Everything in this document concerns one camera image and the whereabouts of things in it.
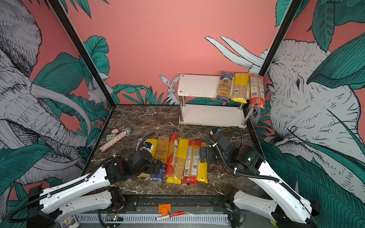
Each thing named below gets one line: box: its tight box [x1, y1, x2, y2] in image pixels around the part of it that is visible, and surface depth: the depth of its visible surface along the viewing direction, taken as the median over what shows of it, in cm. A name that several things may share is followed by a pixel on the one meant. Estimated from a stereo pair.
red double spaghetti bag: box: [249, 74, 265, 110], surface depth 78 cm
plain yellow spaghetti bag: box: [166, 137, 190, 185], surface depth 88 cm
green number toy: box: [105, 133, 117, 143], surface depth 100 cm
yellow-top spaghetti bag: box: [230, 73, 250, 104], surface depth 81 cm
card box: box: [59, 214, 81, 228], surface depth 69 cm
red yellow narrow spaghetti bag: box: [165, 132, 179, 176], surface depth 90 cm
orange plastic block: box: [158, 203, 172, 216], surface depth 73 cm
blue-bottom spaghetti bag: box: [150, 133, 171, 182], surface depth 90 cm
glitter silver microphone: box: [98, 127, 132, 152], surface depth 97 cm
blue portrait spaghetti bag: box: [215, 70, 235, 103], surface depth 81 cm
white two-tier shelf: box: [177, 74, 256, 127], surface depth 93 cm
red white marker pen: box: [155, 210, 185, 221], surface depth 71 cm
